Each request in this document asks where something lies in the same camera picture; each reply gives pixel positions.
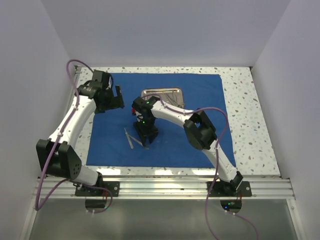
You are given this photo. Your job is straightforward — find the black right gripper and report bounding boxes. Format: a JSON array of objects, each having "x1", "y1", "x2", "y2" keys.
[{"x1": 134, "y1": 117, "x2": 159, "y2": 145}]

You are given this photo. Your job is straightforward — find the blue surgical cloth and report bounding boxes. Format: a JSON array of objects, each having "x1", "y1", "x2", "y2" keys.
[{"x1": 86, "y1": 73, "x2": 235, "y2": 168}]

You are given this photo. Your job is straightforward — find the steel tweezers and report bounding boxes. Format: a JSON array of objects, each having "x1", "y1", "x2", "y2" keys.
[{"x1": 129, "y1": 135, "x2": 149, "y2": 149}]

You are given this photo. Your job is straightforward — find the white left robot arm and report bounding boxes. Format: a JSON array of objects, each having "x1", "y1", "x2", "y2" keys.
[{"x1": 36, "y1": 70, "x2": 125, "y2": 197}]

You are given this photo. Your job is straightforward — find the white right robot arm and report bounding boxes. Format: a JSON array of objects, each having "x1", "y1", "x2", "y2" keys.
[{"x1": 132, "y1": 96, "x2": 243, "y2": 197}]

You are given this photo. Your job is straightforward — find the steel instrument tray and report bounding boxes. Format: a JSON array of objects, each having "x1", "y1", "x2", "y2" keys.
[{"x1": 141, "y1": 87, "x2": 185, "y2": 109}]

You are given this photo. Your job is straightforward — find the aluminium mounting rail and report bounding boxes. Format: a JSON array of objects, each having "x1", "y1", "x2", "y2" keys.
[{"x1": 32, "y1": 174, "x2": 293, "y2": 201}]

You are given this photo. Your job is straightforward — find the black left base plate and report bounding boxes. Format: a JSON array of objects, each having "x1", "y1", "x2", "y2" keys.
[{"x1": 74, "y1": 181, "x2": 120, "y2": 197}]

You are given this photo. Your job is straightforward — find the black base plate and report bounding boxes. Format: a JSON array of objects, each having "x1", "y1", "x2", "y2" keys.
[
  {"x1": 206, "y1": 181, "x2": 253, "y2": 197},
  {"x1": 74, "y1": 181, "x2": 120, "y2": 197}
]

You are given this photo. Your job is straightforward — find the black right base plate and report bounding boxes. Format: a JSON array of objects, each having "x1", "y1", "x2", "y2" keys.
[{"x1": 206, "y1": 181, "x2": 253, "y2": 197}]

